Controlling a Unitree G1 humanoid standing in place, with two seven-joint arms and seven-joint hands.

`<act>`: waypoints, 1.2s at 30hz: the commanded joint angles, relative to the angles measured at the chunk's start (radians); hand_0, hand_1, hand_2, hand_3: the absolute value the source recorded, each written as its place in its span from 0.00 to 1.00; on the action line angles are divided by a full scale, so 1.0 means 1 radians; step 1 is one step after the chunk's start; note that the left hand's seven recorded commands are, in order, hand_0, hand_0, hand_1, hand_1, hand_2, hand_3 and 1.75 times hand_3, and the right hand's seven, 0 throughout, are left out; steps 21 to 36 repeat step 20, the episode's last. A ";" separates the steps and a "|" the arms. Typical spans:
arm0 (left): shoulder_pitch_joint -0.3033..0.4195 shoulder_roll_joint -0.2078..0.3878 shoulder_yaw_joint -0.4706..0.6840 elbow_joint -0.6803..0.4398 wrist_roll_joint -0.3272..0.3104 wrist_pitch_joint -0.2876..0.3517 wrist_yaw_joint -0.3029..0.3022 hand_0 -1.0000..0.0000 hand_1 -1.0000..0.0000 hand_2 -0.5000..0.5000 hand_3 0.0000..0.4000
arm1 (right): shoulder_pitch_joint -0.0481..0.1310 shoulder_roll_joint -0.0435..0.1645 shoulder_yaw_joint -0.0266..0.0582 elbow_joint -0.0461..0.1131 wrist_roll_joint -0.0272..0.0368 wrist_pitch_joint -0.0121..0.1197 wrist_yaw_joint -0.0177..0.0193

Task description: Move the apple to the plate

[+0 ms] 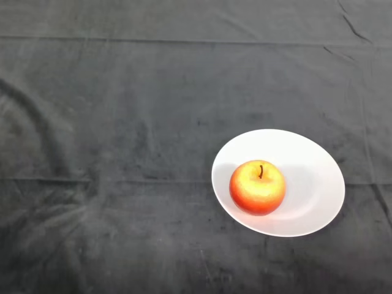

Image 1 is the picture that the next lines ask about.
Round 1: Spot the red yellow apple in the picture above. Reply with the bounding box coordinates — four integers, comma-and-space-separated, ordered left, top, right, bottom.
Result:
229, 159, 287, 217

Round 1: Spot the white round plate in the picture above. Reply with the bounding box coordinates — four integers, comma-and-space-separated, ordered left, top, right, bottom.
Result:
211, 129, 346, 238

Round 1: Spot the black cloth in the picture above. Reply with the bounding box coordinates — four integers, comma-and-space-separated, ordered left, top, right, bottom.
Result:
0, 0, 392, 294

